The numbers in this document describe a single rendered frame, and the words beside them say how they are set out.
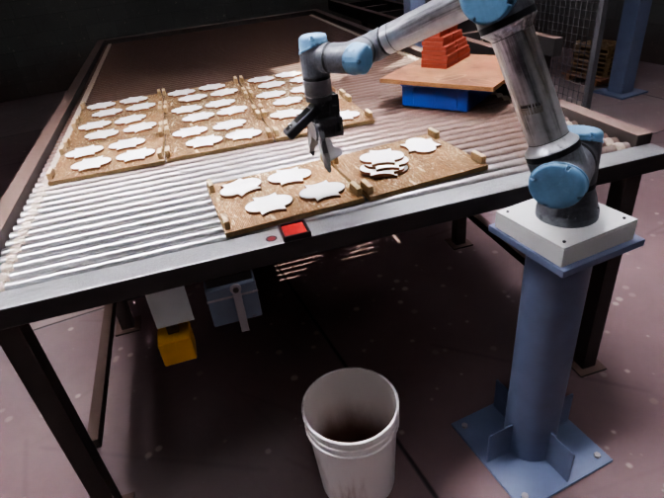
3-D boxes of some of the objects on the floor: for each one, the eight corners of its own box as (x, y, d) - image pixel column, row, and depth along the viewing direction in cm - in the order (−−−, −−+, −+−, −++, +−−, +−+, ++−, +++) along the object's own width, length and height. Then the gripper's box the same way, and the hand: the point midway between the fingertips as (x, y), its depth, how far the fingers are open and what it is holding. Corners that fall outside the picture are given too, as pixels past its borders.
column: (613, 461, 172) (682, 242, 125) (523, 513, 160) (563, 291, 114) (531, 386, 202) (562, 187, 155) (451, 425, 190) (459, 221, 144)
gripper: (349, 99, 132) (355, 170, 142) (323, 83, 148) (330, 148, 158) (317, 106, 129) (325, 177, 140) (295, 89, 145) (303, 154, 156)
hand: (318, 164), depth 148 cm, fingers open, 14 cm apart
